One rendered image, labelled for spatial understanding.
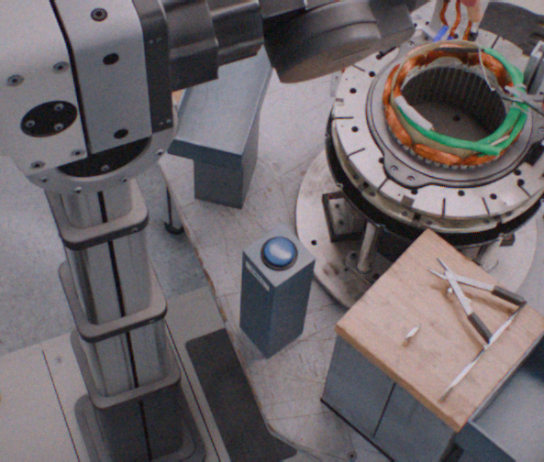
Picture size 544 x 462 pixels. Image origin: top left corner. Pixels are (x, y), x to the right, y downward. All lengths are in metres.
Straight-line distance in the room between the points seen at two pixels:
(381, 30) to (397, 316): 0.72
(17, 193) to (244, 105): 1.23
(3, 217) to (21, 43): 2.09
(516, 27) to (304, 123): 0.43
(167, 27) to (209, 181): 1.10
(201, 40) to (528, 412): 0.92
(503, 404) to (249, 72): 0.60
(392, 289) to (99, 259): 0.37
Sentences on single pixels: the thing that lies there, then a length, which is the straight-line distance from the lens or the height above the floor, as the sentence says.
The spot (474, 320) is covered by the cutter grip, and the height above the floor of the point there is 1.09.
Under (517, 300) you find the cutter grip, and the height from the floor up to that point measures 1.09.
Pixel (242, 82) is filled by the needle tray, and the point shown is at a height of 1.02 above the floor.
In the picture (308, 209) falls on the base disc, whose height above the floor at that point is 0.80.
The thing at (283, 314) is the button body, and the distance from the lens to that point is 1.57.
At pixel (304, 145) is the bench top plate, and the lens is 1.87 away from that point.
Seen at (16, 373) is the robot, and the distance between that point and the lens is 2.27.
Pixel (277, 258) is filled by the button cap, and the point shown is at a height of 1.04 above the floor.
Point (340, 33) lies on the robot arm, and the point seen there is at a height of 1.78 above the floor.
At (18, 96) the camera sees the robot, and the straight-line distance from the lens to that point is 0.67.
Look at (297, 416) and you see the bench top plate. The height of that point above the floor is 0.78.
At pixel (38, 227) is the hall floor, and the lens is 2.71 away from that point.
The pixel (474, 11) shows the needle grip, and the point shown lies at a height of 1.32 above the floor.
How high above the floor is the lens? 2.35
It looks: 61 degrees down
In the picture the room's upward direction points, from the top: 5 degrees clockwise
